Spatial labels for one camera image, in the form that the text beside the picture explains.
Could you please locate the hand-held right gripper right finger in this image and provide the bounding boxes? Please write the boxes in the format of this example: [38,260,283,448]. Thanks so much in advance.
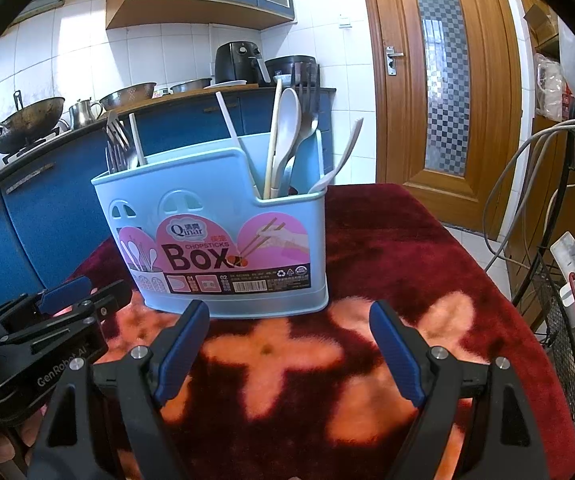
[369,299,552,480]

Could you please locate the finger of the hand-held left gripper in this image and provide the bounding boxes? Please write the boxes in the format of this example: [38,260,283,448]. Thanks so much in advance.
[0,280,133,347]
[0,276,93,328]

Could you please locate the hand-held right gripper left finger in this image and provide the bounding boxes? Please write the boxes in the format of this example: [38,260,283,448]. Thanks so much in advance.
[30,299,211,480]

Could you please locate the light blue utensil holder box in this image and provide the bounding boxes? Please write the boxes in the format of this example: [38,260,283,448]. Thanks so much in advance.
[91,130,329,318]

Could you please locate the steel fork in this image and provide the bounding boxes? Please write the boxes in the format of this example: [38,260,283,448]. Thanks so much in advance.
[290,62,321,196]
[104,110,135,171]
[106,142,141,174]

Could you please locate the white plastic chopstick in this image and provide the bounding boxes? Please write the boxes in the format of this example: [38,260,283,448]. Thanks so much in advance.
[128,112,147,167]
[216,91,263,199]

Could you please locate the white plastic spoon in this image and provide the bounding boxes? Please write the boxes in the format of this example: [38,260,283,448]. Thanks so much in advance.
[270,88,302,199]

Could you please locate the blue base cabinets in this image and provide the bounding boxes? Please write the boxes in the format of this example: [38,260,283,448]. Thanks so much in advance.
[0,95,335,321]

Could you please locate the maroon floral blanket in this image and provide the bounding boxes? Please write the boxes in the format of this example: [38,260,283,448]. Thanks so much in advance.
[17,182,575,480]

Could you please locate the gas stove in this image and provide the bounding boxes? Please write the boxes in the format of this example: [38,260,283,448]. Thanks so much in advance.
[2,127,70,166]

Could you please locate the black wok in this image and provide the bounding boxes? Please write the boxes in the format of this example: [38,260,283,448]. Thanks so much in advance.
[0,91,65,155]

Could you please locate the steel pitcher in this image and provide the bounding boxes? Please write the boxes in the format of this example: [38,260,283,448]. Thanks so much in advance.
[70,99,103,130]

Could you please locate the steel colander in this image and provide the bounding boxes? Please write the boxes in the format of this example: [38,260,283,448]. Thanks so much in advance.
[100,82,157,111]

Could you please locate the wooden door with glass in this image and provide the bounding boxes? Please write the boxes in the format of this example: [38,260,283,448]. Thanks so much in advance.
[357,0,523,233]

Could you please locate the steel mixing bowl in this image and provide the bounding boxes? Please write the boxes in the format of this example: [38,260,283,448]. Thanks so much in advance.
[170,77,213,95]

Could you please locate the wooden shelf unit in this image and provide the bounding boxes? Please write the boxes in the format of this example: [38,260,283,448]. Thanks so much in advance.
[507,0,575,281]

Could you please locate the black air fryer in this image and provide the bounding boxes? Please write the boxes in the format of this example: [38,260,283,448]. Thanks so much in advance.
[214,42,270,86]

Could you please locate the dark rice cooker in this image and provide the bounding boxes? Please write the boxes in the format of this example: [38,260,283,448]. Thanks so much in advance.
[264,55,318,88]

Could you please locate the translucent bag of goods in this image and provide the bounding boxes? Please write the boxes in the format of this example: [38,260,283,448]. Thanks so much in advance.
[535,55,567,117]

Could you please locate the cardboard box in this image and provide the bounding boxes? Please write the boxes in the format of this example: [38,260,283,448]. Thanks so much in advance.
[523,2,561,46]

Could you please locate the black wire rack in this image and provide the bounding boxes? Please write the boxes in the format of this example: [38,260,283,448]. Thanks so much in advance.
[512,97,575,441]

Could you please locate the bundle of grey cables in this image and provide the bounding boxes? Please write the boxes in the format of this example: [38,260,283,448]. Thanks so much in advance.
[482,120,575,271]

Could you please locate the metal door handle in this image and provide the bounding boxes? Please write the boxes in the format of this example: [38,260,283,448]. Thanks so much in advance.
[385,46,404,77]

